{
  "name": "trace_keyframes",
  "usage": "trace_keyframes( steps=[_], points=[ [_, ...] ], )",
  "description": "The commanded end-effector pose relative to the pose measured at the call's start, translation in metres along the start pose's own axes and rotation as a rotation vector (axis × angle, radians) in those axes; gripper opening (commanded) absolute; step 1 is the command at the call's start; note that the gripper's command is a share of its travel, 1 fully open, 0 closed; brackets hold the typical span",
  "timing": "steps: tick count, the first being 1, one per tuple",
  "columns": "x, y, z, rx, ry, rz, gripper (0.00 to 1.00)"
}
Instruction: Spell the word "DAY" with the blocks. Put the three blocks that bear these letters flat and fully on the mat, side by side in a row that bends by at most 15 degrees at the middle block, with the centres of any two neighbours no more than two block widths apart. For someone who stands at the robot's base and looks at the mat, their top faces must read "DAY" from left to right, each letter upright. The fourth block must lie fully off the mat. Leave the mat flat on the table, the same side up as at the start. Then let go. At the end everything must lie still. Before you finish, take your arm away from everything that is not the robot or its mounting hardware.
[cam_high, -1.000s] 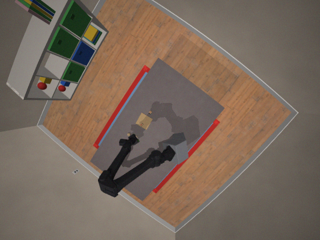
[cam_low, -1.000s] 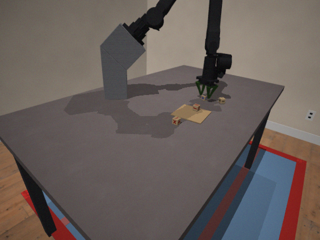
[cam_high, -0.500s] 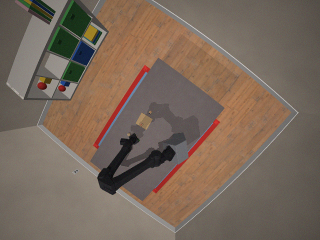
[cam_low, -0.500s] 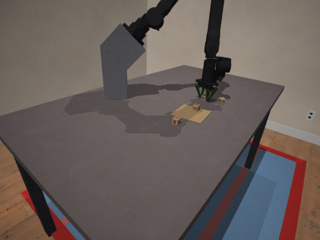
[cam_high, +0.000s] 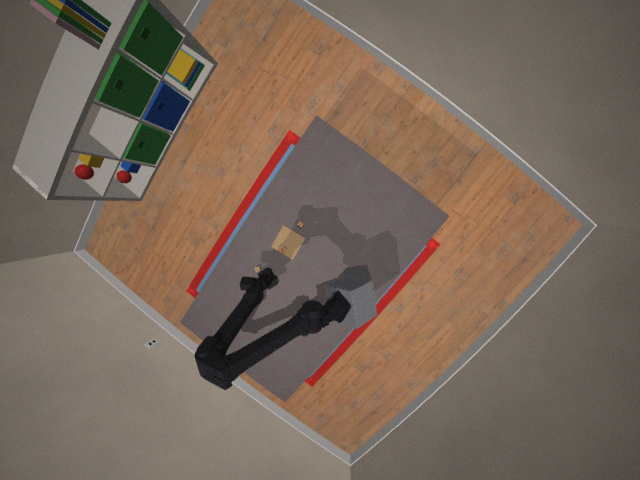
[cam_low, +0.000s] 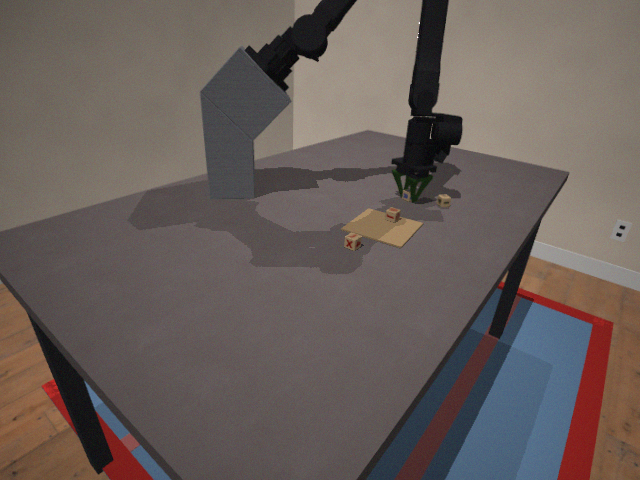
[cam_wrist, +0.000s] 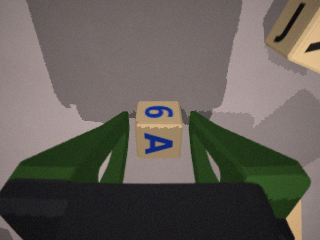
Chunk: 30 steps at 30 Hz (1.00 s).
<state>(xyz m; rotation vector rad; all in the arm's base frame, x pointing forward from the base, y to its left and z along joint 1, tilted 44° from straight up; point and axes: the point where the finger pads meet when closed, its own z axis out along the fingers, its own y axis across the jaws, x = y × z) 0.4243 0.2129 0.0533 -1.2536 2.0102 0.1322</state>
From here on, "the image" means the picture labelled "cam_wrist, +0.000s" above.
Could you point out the tan flat mat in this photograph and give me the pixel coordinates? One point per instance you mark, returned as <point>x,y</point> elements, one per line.
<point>294,221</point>

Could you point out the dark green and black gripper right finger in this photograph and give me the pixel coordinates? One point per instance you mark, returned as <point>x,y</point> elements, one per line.
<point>239,159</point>

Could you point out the tan letter block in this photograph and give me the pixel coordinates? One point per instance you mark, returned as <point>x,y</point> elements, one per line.
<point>158,129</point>
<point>296,33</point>

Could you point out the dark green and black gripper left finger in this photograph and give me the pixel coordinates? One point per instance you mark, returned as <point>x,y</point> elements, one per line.
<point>80,158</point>

